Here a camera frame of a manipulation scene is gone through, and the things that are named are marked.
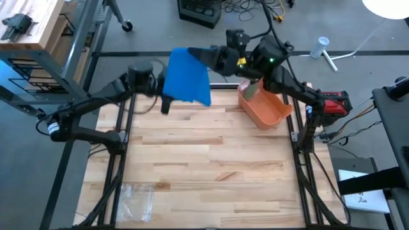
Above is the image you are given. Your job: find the black equipment box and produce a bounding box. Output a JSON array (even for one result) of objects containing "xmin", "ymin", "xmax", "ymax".
[{"xmin": 177, "ymin": 0, "xmax": 223, "ymax": 29}]

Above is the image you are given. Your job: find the white cylinder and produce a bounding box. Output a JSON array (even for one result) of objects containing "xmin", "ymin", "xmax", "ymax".
[{"xmin": 309, "ymin": 36, "xmax": 330, "ymax": 59}]

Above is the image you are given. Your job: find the white lamp shade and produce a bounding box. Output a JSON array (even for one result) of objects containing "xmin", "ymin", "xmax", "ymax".
[{"xmin": 361, "ymin": 0, "xmax": 409, "ymax": 20}]

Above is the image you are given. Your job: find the clear plastic zip bag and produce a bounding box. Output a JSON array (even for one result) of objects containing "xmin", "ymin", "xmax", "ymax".
[{"xmin": 115, "ymin": 183, "xmax": 155, "ymax": 224}]

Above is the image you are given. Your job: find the black wire rack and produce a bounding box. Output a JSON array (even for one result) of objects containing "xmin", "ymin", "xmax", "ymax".
[{"xmin": 6, "ymin": 57, "xmax": 68, "ymax": 95}]

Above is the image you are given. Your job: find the red and black toolbox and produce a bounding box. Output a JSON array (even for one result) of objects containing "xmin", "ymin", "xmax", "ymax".
[{"xmin": 321, "ymin": 91, "xmax": 353, "ymax": 126}]

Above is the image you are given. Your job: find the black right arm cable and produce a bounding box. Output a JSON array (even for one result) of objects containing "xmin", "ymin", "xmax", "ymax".
[{"xmin": 249, "ymin": 0, "xmax": 290, "ymax": 49}]

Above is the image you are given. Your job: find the orange plastic bin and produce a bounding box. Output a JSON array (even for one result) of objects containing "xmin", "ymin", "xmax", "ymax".
[{"xmin": 237, "ymin": 78, "xmax": 293, "ymax": 131}]

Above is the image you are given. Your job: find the grey box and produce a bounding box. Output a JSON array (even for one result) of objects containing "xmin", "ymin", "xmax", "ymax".
[{"xmin": 330, "ymin": 156, "xmax": 376, "ymax": 180}]

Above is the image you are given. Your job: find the green elastic bandage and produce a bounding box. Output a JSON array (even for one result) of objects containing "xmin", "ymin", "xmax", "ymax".
[{"xmin": 244, "ymin": 83, "xmax": 260, "ymax": 100}]

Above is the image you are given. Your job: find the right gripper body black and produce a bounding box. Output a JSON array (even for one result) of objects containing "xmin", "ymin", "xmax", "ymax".
[{"xmin": 209, "ymin": 45, "xmax": 244, "ymax": 77}]

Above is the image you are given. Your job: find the black device on side table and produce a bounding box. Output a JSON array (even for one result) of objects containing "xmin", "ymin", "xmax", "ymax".
[{"xmin": 1, "ymin": 13, "xmax": 38, "ymax": 42}]

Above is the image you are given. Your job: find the wooden side table top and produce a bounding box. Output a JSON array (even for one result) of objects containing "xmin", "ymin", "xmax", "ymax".
[{"xmin": 0, "ymin": 0, "xmax": 66, "ymax": 52}]

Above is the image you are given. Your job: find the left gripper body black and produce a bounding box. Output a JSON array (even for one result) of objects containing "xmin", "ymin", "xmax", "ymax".
[{"xmin": 155, "ymin": 68, "xmax": 175, "ymax": 115}]

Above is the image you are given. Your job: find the black cable bundle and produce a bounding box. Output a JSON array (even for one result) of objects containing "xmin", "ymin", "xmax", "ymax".
[
  {"xmin": 295, "ymin": 149, "xmax": 351, "ymax": 229},
  {"xmin": 75, "ymin": 149, "xmax": 127, "ymax": 229}
]

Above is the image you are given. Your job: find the black table foot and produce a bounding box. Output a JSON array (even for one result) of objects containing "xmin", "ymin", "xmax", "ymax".
[{"xmin": 34, "ymin": 108, "xmax": 49, "ymax": 121}]

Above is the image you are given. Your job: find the wooden workbench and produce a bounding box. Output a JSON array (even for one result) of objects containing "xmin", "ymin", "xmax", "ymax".
[{"xmin": 0, "ymin": 0, "xmax": 112, "ymax": 116}]

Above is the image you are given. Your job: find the black cart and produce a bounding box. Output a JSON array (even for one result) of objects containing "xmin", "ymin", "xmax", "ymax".
[{"xmin": 338, "ymin": 76, "xmax": 409, "ymax": 230}]

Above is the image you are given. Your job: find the white paper sheet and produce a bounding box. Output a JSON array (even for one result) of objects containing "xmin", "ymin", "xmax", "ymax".
[{"xmin": 337, "ymin": 169, "xmax": 391, "ymax": 214}]

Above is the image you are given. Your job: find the tangle of black floor cables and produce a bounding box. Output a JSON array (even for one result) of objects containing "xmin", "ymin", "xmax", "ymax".
[{"xmin": 222, "ymin": 0, "xmax": 285, "ymax": 23}]

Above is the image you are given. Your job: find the blue elastic bandage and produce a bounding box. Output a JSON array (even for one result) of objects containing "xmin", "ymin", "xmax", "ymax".
[{"xmin": 162, "ymin": 47, "xmax": 212, "ymax": 107}]

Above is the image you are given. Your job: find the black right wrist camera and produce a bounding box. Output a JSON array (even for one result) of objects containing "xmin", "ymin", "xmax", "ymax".
[{"xmin": 226, "ymin": 28, "xmax": 252, "ymax": 49}]

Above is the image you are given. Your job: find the white lamp stand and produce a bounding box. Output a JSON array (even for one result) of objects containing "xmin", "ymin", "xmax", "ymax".
[{"xmin": 300, "ymin": 49, "xmax": 360, "ymax": 73}]

